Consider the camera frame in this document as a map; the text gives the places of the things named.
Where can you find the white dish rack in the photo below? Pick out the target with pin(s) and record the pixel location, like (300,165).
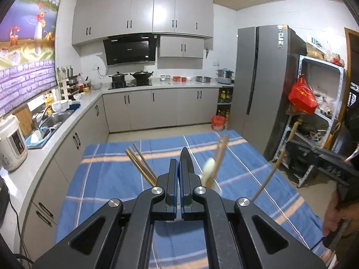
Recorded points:
(68,82)

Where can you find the black cooking pot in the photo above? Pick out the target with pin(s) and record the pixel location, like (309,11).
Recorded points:
(118,80)

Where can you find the grey upper cabinets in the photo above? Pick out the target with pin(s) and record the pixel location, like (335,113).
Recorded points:
(98,19)

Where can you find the red trash bin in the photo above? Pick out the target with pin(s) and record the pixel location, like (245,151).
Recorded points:
(218,123)

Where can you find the red plastic bag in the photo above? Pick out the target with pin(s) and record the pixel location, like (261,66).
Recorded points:
(301,97)

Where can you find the grey lower cabinets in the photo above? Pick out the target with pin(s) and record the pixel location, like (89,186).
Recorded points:
(48,171)

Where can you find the steel steamer pot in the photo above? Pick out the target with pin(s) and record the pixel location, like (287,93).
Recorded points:
(224,76)

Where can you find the white plastic spoon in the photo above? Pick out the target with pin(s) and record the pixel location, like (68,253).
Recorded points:
(207,170)

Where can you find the long wooden chopstick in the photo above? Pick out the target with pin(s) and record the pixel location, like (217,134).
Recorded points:
(277,163)

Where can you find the black wok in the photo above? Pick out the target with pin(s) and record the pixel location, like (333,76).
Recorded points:
(142,77)

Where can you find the person right hand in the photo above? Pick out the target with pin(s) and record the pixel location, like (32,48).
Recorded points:
(333,216)

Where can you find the grey cabinets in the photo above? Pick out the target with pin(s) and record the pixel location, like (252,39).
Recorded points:
(98,19)
(48,171)

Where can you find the scenic window blind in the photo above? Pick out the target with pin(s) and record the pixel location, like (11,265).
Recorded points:
(27,51)

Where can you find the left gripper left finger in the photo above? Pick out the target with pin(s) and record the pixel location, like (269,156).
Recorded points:
(119,234)

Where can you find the metal storage shelf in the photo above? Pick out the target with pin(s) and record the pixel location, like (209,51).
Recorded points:
(328,83)

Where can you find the grey refrigerator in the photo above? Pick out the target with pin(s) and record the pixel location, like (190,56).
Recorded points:
(266,69)

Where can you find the steel sink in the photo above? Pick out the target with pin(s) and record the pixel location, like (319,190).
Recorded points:
(39,137)

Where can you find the blue plaid tablecloth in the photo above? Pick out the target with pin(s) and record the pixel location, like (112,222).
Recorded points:
(105,172)

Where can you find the wooden chopsticks bundle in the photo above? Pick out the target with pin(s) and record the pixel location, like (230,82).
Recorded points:
(138,159)
(218,159)

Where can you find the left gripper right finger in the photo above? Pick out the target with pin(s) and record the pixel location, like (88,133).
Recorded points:
(238,234)

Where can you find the white rice cooker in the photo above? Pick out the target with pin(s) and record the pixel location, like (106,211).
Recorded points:
(13,147)

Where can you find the black range hood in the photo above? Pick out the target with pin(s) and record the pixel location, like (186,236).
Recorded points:
(131,48)

